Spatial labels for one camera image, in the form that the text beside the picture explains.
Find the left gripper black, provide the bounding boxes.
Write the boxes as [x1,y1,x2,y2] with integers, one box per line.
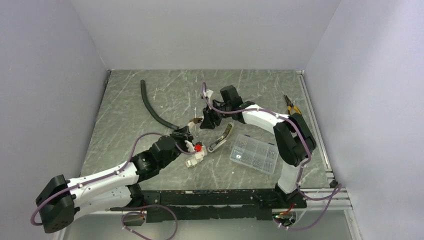
[159,126,195,169]

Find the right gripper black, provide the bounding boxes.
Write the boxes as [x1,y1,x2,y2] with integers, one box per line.
[200,100,232,130]

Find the brown stapler base part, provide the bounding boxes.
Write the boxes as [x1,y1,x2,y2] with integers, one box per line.
[187,117,203,129]

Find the white staple box tray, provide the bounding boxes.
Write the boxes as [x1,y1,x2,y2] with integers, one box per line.
[185,151,208,168]

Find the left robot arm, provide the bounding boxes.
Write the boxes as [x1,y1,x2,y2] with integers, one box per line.
[30,126,203,234]

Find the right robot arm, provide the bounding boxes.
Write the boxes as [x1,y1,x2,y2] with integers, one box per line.
[200,82,317,208]

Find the clear plastic screw organizer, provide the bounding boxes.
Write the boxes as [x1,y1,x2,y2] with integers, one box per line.
[229,134,279,175]

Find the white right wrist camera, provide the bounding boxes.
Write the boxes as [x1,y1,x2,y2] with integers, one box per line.
[201,89,214,103]

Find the black rubber hose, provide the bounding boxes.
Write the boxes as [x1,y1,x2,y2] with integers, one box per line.
[140,79,180,131]

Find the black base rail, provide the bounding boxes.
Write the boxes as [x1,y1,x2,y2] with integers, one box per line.
[111,187,307,223]

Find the orange handled pliers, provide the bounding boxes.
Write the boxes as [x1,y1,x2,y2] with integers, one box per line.
[284,94,302,115]

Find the aluminium frame rail right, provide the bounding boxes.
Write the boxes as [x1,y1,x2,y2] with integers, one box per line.
[294,70,338,189]

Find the aluminium frame rail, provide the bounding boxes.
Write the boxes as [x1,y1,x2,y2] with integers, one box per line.
[294,70,338,189]
[71,185,347,218]

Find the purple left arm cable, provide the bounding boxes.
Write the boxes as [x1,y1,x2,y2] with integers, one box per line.
[30,132,200,240]

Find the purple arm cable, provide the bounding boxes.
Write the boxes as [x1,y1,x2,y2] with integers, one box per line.
[30,132,200,240]
[201,82,343,232]

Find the aluminium frame rail front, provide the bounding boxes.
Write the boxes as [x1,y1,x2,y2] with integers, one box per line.
[71,185,347,218]

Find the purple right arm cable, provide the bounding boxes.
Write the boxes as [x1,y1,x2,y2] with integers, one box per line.
[201,82,343,232]

